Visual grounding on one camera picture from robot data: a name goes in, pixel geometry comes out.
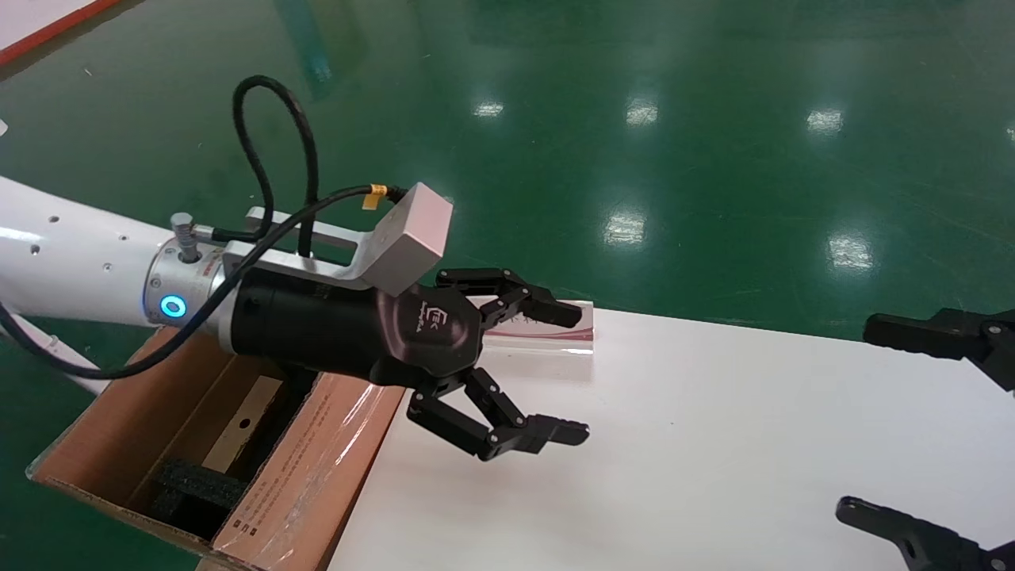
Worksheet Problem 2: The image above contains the grey metal camera bracket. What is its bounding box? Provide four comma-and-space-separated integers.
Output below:
222, 206, 381, 286

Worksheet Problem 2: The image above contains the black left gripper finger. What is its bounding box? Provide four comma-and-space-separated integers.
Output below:
407, 366, 590, 462
435, 267, 584, 330

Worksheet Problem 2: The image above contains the small cardboard box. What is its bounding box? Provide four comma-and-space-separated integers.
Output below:
202, 375, 286, 477

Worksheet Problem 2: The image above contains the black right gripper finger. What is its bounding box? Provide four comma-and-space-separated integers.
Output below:
862, 311, 1015, 393
834, 500, 1015, 571

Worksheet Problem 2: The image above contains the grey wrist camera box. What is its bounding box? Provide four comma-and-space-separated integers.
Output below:
363, 182, 454, 298

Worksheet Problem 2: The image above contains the large cardboard box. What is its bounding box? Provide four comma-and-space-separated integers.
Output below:
26, 325, 407, 571

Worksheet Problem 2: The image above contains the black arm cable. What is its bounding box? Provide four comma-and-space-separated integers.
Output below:
0, 75, 409, 380

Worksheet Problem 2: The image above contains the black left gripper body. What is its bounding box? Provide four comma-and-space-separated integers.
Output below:
230, 268, 485, 391

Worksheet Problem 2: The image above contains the black foam insert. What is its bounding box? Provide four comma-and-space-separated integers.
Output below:
151, 464, 247, 540

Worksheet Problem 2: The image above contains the clear acrylic sign holder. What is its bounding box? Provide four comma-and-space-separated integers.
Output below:
484, 297, 596, 354

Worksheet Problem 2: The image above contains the white pipe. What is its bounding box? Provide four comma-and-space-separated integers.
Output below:
0, 309, 110, 396

